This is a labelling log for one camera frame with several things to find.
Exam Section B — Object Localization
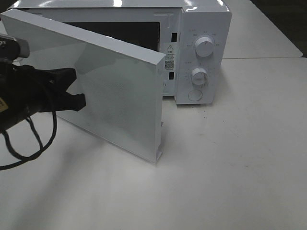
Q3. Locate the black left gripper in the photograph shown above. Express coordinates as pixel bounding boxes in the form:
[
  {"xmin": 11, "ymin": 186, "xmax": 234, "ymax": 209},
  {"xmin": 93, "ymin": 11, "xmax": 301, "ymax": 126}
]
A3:
[{"xmin": 0, "ymin": 63, "xmax": 86, "ymax": 132}]

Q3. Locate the round door release button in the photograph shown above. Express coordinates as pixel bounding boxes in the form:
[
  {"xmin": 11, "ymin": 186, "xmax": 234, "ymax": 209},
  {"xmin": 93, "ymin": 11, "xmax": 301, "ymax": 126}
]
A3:
[{"xmin": 188, "ymin": 90, "xmax": 202, "ymax": 101}]

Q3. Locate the lower white timer knob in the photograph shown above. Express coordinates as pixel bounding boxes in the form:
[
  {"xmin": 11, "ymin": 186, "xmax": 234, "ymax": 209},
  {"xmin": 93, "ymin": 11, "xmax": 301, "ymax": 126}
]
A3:
[{"xmin": 191, "ymin": 68, "xmax": 208, "ymax": 86}]

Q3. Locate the white microwave oven body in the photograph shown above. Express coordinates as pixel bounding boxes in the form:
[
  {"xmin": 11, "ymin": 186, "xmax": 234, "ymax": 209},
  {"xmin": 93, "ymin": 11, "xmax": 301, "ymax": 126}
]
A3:
[{"xmin": 10, "ymin": 0, "xmax": 232, "ymax": 104}]

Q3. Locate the upper white power knob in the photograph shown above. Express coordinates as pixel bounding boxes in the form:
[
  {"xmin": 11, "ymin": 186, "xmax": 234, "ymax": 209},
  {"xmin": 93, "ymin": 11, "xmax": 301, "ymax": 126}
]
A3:
[{"xmin": 194, "ymin": 35, "xmax": 214, "ymax": 58}]

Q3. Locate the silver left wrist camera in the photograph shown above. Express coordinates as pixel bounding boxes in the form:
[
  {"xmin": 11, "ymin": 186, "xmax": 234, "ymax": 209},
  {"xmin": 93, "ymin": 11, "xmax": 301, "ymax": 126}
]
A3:
[{"xmin": 0, "ymin": 34, "xmax": 30, "ymax": 61}]

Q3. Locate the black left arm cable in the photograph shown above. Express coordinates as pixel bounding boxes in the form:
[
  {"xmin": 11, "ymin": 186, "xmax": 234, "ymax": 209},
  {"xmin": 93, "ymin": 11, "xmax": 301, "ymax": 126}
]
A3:
[{"xmin": 0, "ymin": 95, "xmax": 58, "ymax": 171}]

